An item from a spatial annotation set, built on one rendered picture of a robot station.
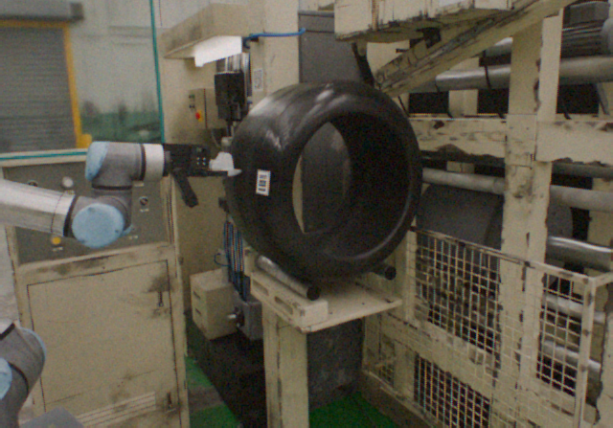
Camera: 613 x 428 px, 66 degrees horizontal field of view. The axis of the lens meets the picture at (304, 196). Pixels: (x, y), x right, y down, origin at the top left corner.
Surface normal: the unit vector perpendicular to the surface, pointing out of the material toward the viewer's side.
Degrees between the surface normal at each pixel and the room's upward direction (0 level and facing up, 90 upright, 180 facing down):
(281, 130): 64
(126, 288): 90
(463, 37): 90
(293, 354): 90
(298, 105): 53
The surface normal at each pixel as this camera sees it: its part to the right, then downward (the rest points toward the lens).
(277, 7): 0.50, 0.15
